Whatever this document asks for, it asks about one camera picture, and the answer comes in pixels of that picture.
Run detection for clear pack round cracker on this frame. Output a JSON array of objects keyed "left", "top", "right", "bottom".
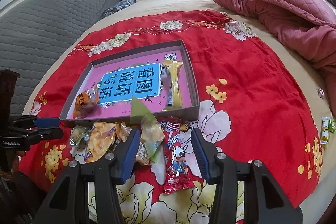
[{"left": 69, "top": 125, "right": 90, "bottom": 147}]

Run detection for orange pack fried snack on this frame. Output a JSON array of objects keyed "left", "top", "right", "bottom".
[{"left": 73, "top": 85, "right": 99, "bottom": 119}]

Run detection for clear pack yellow puffs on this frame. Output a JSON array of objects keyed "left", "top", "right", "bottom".
[{"left": 84, "top": 122, "right": 119, "bottom": 163}]

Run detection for brown bread snack pack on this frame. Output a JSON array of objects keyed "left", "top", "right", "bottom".
[{"left": 119, "top": 121, "right": 153, "bottom": 166}]

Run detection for red cow milk candy stick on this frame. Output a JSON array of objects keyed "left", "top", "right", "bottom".
[{"left": 161, "top": 120, "right": 194, "bottom": 194}]

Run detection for green yellow cake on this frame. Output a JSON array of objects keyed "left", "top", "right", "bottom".
[{"left": 130, "top": 97, "right": 165, "bottom": 163}]

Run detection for gold wafer snack bar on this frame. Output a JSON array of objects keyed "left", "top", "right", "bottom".
[{"left": 163, "top": 60, "right": 183, "bottom": 111}]

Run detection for person's left hand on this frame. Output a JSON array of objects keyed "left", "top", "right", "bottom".
[{"left": 6, "top": 150, "right": 26, "bottom": 173}]

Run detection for grey quilted headboard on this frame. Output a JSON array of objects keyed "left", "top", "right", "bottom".
[{"left": 1, "top": 0, "right": 119, "bottom": 115}]

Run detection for yellow green candy packet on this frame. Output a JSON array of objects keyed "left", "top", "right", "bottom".
[{"left": 319, "top": 117, "right": 330, "bottom": 144}]

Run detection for red floral cloth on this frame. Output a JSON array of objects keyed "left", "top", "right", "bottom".
[{"left": 30, "top": 10, "right": 322, "bottom": 223}]

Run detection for shallow grey cardboard box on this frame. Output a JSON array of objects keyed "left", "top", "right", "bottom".
[{"left": 60, "top": 40, "right": 200, "bottom": 126}]

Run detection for small pink candy wrapper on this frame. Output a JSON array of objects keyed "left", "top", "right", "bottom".
[{"left": 317, "top": 87, "right": 325, "bottom": 99}]

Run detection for beige bed sheet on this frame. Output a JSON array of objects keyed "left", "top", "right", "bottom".
[{"left": 24, "top": 0, "right": 335, "bottom": 223}]

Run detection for dark blue patterned cloth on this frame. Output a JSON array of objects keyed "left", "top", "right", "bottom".
[{"left": 102, "top": 0, "right": 136, "bottom": 17}]

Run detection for pink quilted blanket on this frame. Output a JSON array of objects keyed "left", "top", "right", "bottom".
[{"left": 213, "top": 0, "right": 335, "bottom": 111}]

